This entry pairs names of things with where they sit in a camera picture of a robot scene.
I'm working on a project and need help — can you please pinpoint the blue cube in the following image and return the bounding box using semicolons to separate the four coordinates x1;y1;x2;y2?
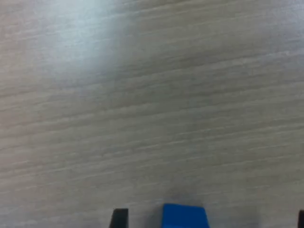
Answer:
162;203;211;228

